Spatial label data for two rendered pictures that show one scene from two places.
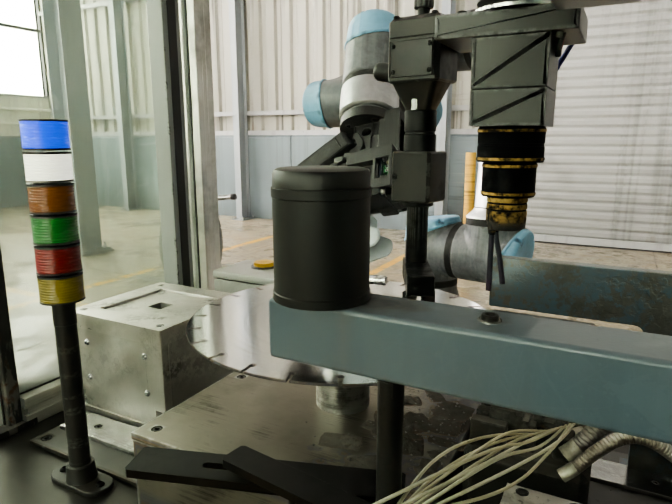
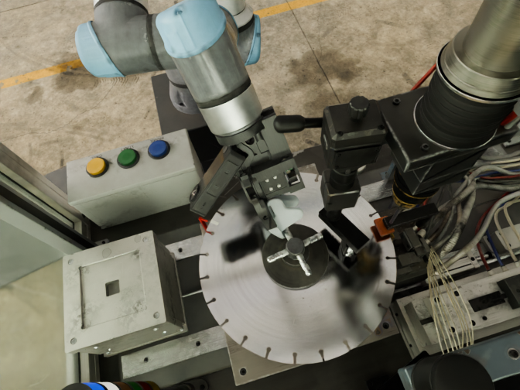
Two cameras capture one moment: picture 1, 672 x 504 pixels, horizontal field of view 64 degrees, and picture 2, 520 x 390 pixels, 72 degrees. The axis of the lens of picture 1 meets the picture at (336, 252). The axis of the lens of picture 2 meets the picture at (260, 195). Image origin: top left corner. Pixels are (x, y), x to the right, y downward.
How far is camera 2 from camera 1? 0.60 m
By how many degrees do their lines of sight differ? 56
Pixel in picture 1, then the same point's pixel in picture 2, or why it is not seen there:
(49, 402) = (94, 375)
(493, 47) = (446, 162)
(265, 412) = not seen: hidden behind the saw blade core
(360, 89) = (237, 117)
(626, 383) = not seen: outside the picture
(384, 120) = (265, 129)
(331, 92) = (126, 55)
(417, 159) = (350, 195)
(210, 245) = (42, 186)
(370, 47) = (220, 64)
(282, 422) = not seen: hidden behind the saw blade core
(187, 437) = (265, 364)
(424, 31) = (371, 142)
